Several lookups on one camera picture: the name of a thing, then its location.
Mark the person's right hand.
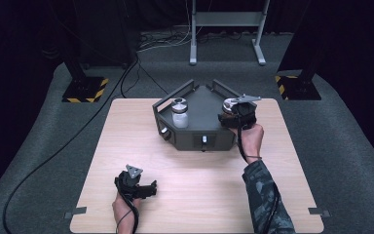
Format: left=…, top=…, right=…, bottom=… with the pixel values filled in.
left=229, top=124, right=265, bottom=164

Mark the bundle of floor cables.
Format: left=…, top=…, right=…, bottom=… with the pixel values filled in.
left=137, top=25, right=193, bottom=54

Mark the long black floor cable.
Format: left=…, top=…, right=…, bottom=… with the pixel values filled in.
left=2, top=55, right=141, bottom=234

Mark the glass jar of white powder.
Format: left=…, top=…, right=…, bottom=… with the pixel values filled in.
left=170, top=97, right=190, bottom=129

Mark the grey metal stand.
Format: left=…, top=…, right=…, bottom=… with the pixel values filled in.
left=189, top=0, right=272, bottom=66

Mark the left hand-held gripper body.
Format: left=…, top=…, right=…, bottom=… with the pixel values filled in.
left=114, top=164, right=144, bottom=200

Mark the grey table bracket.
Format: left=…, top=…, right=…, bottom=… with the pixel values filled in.
left=308, top=207, right=332, bottom=218
left=63, top=206, right=88, bottom=219

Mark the black stand with striped base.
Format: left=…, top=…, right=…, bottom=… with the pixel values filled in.
left=274, top=61, right=322, bottom=101
left=61, top=48, right=110, bottom=104

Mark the dark grey corner rack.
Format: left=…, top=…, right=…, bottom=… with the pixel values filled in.
left=152, top=78, right=257, bottom=152

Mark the person's left hand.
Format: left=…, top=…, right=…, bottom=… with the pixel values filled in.
left=111, top=190, right=142, bottom=226

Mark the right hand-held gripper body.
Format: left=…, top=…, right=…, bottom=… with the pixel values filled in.
left=230, top=94, right=263, bottom=131

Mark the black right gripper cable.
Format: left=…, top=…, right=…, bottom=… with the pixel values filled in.
left=236, top=121, right=281, bottom=234

